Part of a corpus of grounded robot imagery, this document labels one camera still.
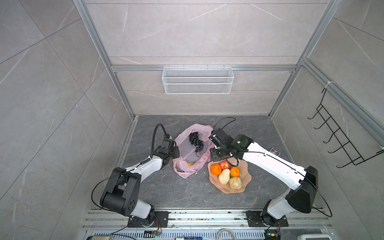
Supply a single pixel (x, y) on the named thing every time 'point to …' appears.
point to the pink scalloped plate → (226, 188)
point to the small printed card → (274, 152)
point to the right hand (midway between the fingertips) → (214, 153)
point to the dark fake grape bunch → (193, 138)
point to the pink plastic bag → (185, 152)
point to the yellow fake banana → (190, 164)
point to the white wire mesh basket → (198, 80)
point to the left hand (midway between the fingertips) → (175, 147)
